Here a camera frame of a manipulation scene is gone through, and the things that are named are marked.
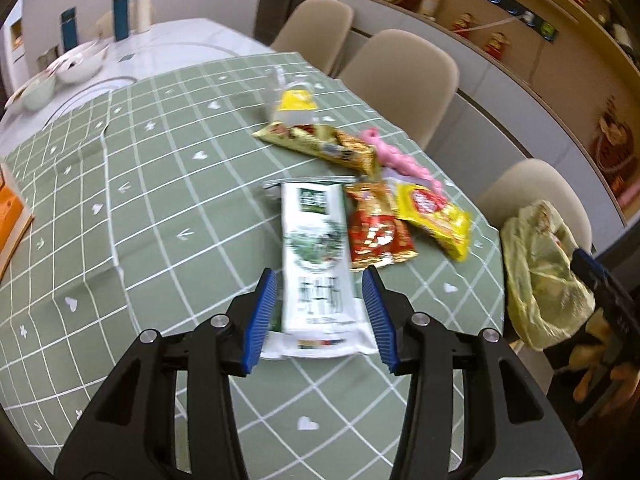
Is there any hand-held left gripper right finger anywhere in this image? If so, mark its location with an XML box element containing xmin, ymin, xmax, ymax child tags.
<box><xmin>361</xmin><ymin>266</ymin><xmax>583</xmax><ymax>480</ymax></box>

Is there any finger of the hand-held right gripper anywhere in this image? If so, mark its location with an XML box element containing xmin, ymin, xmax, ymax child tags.
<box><xmin>571</xmin><ymin>249</ymin><xmax>640</xmax><ymax>356</ymax></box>

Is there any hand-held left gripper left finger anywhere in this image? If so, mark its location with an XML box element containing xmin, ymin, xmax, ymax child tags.
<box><xmin>54</xmin><ymin>267</ymin><xmax>278</xmax><ymax>480</ymax></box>

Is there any yellow plastic bin liner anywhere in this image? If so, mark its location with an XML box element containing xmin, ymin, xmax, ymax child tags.
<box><xmin>500</xmin><ymin>200</ymin><xmax>597</xmax><ymax>352</ymax></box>

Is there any white green snack packet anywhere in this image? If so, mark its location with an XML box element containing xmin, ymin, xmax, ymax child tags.
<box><xmin>260</xmin><ymin>177</ymin><xmax>381</xmax><ymax>361</ymax></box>

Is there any red gold snack wrapper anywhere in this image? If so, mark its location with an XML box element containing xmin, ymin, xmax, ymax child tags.
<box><xmin>345</xmin><ymin>180</ymin><xmax>418</xmax><ymax>272</ymax></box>

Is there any yellow red snack wrapper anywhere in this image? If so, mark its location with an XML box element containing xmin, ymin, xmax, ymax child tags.
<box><xmin>392</xmin><ymin>182</ymin><xmax>473</xmax><ymax>262</ymax></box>

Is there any gold brown bar wrapper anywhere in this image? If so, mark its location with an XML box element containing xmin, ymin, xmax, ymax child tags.
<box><xmin>251</xmin><ymin>122</ymin><xmax>378</xmax><ymax>177</ymax></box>

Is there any person's right hand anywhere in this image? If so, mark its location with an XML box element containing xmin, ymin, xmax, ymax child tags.
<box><xmin>571</xmin><ymin>307</ymin><xmax>640</xmax><ymax>403</ymax></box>

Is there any beige dining chair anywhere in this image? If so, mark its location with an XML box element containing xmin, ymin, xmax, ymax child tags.
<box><xmin>270</xmin><ymin>0</ymin><xmax>355</xmax><ymax>76</ymax></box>
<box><xmin>475</xmin><ymin>159</ymin><xmax>593</xmax><ymax>251</ymax></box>
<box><xmin>339</xmin><ymin>29</ymin><xmax>460</xmax><ymax>151</ymax></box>

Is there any large brown monkey plush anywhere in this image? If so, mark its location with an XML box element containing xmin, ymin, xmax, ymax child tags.
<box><xmin>590</xmin><ymin>95</ymin><xmax>640</xmax><ymax>196</ymax></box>

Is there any wooden shelf cabinet unit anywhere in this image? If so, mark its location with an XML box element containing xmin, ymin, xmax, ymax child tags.
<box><xmin>337</xmin><ymin>0</ymin><xmax>640</xmax><ymax>256</ymax></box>

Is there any pink caterpillar toy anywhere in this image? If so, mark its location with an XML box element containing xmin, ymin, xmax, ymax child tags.
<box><xmin>361</xmin><ymin>129</ymin><xmax>445</xmax><ymax>196</ymax></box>

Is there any small white yellow box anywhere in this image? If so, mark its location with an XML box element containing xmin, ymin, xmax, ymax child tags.
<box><xmin>265</xmin><ymin>67</ymin><xmax>318</xmax><ymax>126</ymax></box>

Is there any orange tissue pack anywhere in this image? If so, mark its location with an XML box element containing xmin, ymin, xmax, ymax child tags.
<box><xmin>0</xmin><ymin>162</ymin><xmax>36</xmax><ymax>281</ymax></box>

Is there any black power strip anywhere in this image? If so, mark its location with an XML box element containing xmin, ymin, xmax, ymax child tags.
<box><xmin>465</xmin><ymin>0</ymin><xmax>558</xmax><ymax>43</ymax></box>

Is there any white ceramic bowl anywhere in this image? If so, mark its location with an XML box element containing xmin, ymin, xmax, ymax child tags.
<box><xmin>55</xmin><ymin>47</ymin><xmax>110</xmax><ymax>83</ymax></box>
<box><xmin>20</xmin><ymin>77</ymin><xmax>57</xmax><ymax>111</ymax></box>
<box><xmin>47</xmin><ymin>40</ymin><xmax>98</xmax><ymax>63</ymax></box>

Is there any teal thermos bottle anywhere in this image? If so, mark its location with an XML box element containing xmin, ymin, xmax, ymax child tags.
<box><xmin>112</xmin><ymin>0</ymin><xmax>131</xmax><ymax>41</ymax></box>

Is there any white thermos bottle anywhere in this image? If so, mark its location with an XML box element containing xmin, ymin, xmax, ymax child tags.
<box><xmin>132</xmin><ymin>0</ymin><xmax>153</xmax><ymax>32</ymax></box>

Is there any dark blue thermos bottle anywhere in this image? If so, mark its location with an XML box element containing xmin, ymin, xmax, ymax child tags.
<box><xmin>60</xmin><ymin>7</ymin><xmax>78</xmax><ymax>51</ymax></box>

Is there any white charging cable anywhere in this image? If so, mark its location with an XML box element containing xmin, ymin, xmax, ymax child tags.
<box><xmin>462</xmin><ymin>15</ymin><xmax>523</xmax><ymax>33</ymax></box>

